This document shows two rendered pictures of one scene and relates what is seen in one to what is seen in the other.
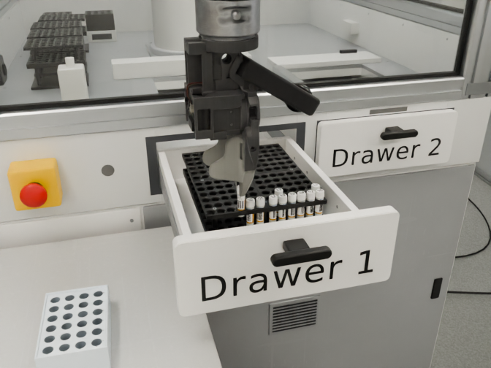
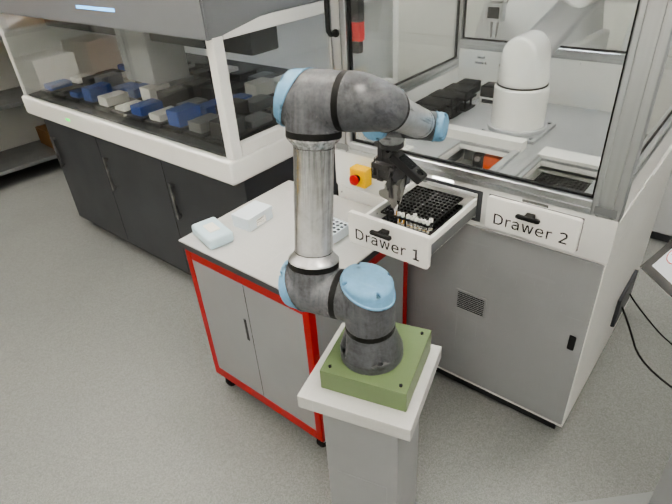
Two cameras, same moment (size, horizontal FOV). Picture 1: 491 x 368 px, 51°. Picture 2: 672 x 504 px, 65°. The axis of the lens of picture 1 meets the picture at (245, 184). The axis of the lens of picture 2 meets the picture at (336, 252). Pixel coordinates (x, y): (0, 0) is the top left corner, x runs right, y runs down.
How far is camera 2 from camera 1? 1.23 m
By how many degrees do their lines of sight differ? 48
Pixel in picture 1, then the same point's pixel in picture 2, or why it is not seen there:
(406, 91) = (547, 196)
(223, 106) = (380, 168)
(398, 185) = (541, 254)
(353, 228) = (409, 236)
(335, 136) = (495, 205)
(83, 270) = not seen: hidden behind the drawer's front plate
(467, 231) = not seen: outside the picture
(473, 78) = (601, 204)
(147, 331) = (349, 245)
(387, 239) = (424, 249)
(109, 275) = not seen: hidden behind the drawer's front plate
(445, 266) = (579, 330)
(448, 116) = (574, 222)
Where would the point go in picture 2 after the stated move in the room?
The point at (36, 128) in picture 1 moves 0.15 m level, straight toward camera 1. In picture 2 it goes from (366, 153) to (346, 169)
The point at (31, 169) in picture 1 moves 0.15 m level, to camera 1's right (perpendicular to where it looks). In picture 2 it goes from (357, 169) to (383, 182)
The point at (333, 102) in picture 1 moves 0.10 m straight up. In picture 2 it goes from (499, 186) to (502, 156)
